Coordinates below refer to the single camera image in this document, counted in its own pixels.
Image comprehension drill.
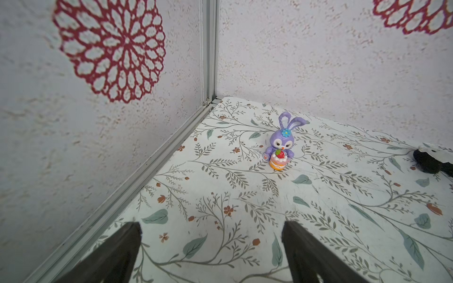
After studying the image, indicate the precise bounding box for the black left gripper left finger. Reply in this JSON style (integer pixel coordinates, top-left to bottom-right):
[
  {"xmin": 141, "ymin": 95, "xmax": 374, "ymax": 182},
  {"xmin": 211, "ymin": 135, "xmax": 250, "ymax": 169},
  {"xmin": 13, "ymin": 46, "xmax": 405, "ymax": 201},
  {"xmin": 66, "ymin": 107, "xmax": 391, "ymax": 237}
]
[{"xmin": 56, "ymin": 222, "xmax": 142, "ymax": 283}]

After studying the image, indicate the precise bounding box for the aluminium frame rail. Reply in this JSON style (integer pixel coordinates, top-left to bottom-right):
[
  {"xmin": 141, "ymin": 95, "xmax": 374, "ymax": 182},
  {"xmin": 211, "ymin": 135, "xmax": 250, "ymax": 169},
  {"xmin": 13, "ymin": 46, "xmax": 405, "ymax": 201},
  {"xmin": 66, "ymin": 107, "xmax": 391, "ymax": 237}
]
[{"xmin": 25, "ymin": 1, "xmax": 219, "ymax": 283}]

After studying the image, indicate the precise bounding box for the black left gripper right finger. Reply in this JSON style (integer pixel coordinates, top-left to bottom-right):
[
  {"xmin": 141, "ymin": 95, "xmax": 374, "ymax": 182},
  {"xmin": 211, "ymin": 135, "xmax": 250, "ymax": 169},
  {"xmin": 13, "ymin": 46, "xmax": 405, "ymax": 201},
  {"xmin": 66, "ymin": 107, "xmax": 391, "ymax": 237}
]
[{"xmin": 281, "ymin": 221, "xmax": 366, "ymax": 283}]

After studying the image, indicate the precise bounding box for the purple bunny figurine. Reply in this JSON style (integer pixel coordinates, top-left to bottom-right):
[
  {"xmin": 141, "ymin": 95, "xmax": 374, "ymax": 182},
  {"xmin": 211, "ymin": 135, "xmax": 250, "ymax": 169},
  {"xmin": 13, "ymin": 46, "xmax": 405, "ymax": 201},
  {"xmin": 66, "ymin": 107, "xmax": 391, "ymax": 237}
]
[{"xmin": 263, "ymin": 112, "xmax": 309, "ymax": 171}]

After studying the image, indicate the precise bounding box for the black bow clip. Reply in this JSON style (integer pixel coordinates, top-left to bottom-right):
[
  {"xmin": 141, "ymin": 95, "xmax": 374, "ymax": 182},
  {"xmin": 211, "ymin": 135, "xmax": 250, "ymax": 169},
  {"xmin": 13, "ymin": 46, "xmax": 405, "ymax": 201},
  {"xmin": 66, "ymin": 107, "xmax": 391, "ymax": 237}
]
[{"xmin": 413, "ymin": 147, "xmax": 453, "ymax": 177}]

